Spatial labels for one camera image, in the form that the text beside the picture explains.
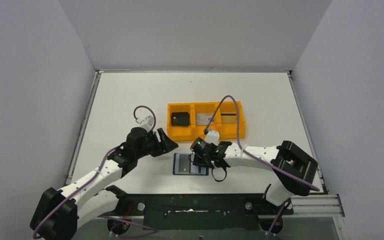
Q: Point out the aluminium frame rail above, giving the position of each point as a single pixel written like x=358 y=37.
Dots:
x=314 y=205

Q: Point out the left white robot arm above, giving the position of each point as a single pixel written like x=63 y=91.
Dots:
x=56 y=216

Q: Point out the dark card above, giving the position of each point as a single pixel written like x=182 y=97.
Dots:
x=182 y=164

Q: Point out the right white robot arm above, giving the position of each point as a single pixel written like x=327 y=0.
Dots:
x=295 y=170

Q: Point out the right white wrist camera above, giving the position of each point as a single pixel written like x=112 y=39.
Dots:
x=212 y=137

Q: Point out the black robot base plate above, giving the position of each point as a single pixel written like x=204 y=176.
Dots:
x=246 y=211

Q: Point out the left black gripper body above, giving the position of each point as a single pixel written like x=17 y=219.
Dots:
x=157 y=142

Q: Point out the silver card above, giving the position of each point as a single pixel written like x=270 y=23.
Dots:
x=203 y=119

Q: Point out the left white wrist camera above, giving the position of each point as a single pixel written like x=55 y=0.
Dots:
x=147 y=123

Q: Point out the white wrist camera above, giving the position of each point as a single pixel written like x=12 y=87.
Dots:
x=212 y=137
x=147 y=123

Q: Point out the black cards stack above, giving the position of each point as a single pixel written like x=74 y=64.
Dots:
x=180 y=119

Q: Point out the blue card holder wallet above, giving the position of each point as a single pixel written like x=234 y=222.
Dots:
x=195 y=169

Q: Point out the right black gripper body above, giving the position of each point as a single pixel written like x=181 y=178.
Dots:
x=200 y=159

